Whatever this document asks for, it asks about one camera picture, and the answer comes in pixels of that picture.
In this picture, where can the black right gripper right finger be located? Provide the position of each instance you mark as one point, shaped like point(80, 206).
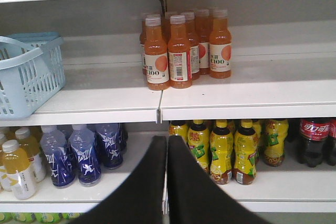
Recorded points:
point(194, 197)

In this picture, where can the orange juice bottle barcode side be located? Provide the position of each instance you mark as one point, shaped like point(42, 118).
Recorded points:
point(179, 48)

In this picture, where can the orange C100 bottle right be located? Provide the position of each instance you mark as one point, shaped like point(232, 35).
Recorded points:
point(220, 41)

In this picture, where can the dark cola bottle red label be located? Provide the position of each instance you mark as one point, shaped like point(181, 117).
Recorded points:
point(312, 134)

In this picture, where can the blue sports drink bottle rear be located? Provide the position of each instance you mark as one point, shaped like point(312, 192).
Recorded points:
point(110, 144)

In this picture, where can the blue sports drink bottle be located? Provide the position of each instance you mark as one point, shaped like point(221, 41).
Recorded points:
point(54, 146)
point(110, 144)
point(82, 142)

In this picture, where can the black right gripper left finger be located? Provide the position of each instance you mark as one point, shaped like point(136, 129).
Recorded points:
point(139, 198)

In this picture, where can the white store shelving unit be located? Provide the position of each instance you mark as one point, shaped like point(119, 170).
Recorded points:
point(283, 67)

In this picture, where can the orange drink bottle white label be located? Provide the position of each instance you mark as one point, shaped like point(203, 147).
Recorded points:
point(19, 171)

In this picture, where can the yellow lemon tea bottle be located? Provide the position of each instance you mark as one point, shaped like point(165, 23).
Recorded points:
point(245, 147)
point(221, 143)
point(198, 142)

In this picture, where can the light blue plastic basket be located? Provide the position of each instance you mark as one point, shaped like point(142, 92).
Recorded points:
point(31, 72)

